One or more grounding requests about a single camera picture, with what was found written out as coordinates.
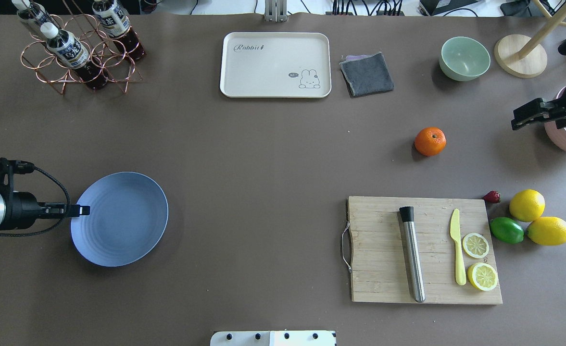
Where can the tea bottle front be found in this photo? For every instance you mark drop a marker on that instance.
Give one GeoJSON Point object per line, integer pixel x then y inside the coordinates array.
{"type": "Point", "coordinates": [72, 54]}

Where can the wooden cutting board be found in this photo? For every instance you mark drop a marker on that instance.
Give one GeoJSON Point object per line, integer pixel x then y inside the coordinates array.
{"type": "Point", "coordinates": [379, 263]}

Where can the cream rabbit tray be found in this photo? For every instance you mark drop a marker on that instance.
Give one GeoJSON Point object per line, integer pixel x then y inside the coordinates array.
{"type": "Point", "coordinates": [275, 65]}

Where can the tea bottle back right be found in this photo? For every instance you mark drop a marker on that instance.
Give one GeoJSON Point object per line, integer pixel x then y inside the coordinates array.
{"type": "Point", "coordinates": [116, 24]}

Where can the upper lemon slice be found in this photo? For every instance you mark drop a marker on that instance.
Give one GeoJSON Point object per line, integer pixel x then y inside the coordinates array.
{"type": "Point", "coordinates": [475, 245]}

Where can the upper whole lemon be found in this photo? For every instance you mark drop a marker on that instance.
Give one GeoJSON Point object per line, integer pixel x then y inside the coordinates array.
{"type": "Point", "coordinates": [527, 205]}

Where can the small red strawberry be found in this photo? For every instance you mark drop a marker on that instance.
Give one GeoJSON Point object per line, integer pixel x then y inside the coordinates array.
{"type": "Point", "coordinates": [492, 197]}

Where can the wooden stand with round base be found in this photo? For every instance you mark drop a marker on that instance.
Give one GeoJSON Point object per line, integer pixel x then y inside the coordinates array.
{"type": "Point", "coordinates": [523, 56]}

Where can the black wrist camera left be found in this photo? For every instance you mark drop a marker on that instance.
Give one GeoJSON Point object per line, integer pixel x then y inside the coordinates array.
{"type": "Point", "coordinates": [8, 168]}

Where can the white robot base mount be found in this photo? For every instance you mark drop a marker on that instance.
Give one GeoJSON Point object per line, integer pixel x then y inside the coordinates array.
{"type": "Point", "coordinates": [274, 338]}

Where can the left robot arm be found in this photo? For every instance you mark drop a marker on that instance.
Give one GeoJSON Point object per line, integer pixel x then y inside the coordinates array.
{"type": "Point", "coordinates": [2, 210]}

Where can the whole lemon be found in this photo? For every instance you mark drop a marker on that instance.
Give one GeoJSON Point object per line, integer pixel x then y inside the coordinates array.
{"type": "Point", "coordinates": [547, 231]}
{"type": "Point", "coordinates": [527, 205]}

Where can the blue round plate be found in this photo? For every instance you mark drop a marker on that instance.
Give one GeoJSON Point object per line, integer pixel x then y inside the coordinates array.
{"type": "Point", "coordinates": [128, 217]}

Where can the lower lemon slice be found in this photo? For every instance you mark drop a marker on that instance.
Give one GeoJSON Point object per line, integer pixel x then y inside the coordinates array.
{"type": "Point", "coordinates": [483, 276]}

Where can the copper wire bottle rack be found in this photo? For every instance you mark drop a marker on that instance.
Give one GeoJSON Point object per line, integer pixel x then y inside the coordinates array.
{"type": "Point", "coordinates": [93, 49]}

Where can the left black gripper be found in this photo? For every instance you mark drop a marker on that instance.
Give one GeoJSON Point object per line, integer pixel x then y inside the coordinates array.
{"type": "Point", "coordinates": [19, 209]}

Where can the yellow plastic knife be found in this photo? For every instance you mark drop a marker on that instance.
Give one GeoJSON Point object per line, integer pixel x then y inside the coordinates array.
{"type": "Point", "coordinates": [455, 235]}

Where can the green bowl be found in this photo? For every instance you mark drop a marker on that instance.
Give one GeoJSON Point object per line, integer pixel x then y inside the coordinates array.
{"type": "Point", "coordinates": [464, 59]}

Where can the orange fruit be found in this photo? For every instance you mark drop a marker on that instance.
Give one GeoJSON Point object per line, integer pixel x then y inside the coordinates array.
{"type": "Point", "coordinates": [430, 141]}

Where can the steel muddler black cap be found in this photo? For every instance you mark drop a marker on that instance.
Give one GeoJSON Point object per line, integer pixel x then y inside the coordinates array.
{"type": "Point", "coordinates": [408, 222]}

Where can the lemon slice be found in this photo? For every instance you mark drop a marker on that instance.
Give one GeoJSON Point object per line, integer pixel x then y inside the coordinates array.
{"type": "Point", "coordinates": [483, 276]}
{"type": "Point", "coordinates": [475, 245]}

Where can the tea bottle back left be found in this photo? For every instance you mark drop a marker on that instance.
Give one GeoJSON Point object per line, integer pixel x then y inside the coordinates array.
{"type": "Point", "coordinates": [32, 15]}

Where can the tea bottle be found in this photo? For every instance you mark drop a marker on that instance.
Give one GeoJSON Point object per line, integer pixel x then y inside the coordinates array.
{"type": "Point", "coordinates": [32, 15]}
{"type": "Point", "coordinates": [116, 24]}
{"type": "Point", "coordinates": [72, 54]}

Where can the green lime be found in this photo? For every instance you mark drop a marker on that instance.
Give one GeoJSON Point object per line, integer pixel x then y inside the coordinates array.
{"type": "Point", "coordinates": [507, 230]}

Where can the lower whole lemon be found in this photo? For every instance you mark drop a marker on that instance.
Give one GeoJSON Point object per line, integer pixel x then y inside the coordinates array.
{"type": "Point", "coordinates": [547, 231]}

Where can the grey folded cloth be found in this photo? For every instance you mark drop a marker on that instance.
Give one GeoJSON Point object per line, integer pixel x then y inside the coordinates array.
{"type": "Point", "coordinates": [366, 74]}

